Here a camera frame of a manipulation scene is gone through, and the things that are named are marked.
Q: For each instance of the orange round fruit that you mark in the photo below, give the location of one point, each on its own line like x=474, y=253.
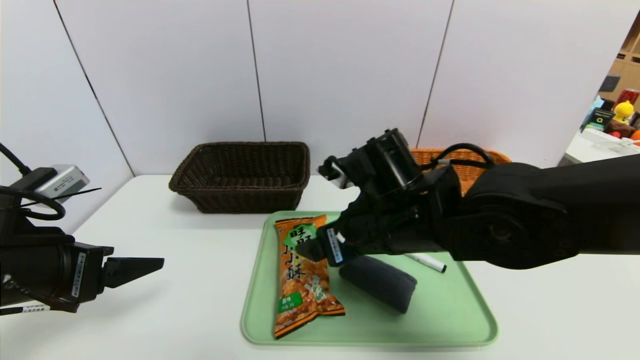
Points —
x=636, y=136

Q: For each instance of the white marker pen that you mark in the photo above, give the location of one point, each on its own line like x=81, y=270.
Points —
x=430, y=262

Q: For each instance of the black box green logo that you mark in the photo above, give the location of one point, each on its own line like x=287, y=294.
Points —
x=600, y=120

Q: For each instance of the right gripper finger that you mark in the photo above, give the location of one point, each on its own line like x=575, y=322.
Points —
x=317, y=250

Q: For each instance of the orange snack bag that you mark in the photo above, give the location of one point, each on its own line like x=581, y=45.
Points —
x=300, y=287

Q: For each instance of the orange wicker basket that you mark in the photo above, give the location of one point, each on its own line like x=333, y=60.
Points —
x=470, y=182

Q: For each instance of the dark grey towel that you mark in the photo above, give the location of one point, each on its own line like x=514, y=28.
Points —
x=380, y=284

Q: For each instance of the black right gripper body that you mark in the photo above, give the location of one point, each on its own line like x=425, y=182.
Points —
x=334, y=246

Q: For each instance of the yellow plush toy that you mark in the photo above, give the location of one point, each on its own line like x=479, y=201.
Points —
x=623, y=111

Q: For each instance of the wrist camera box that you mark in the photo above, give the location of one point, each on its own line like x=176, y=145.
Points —
x=62, y=181
x=330, y=167

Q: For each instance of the small red fruit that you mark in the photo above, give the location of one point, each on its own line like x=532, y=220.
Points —
x=614, y=135

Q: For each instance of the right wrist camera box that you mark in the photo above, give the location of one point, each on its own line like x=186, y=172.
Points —
x=330, y=167

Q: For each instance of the light blue packet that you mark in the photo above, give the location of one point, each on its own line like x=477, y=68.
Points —
x=592, y=107

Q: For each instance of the green plastic tray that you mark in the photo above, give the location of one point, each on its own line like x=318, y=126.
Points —
x=440, y=310

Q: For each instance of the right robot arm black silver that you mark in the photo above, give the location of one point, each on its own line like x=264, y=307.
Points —
x=525, y=215

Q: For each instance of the dark brown lumpy object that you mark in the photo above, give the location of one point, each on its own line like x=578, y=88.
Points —
x=617, y=128

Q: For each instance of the wooden shelf unit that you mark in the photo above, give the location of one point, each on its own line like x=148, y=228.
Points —
x=627, y=75

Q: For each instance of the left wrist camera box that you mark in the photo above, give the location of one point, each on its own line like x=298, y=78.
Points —
x=62, y=181

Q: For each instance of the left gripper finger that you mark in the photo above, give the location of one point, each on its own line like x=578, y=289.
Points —
x=125, y=270
x=105, y=251

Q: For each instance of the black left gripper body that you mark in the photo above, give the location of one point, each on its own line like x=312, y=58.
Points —
x=85, y=274

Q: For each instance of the white background table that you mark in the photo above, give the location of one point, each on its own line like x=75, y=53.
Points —
x=590, y=150

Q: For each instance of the dark grey flat panel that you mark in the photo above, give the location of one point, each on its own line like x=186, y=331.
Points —
x=607, y=83

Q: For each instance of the dark brown wicker basket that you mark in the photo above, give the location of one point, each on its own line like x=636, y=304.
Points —
x=240, y=200

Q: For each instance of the red can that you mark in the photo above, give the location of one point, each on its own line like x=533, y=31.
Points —
x=627, y=96

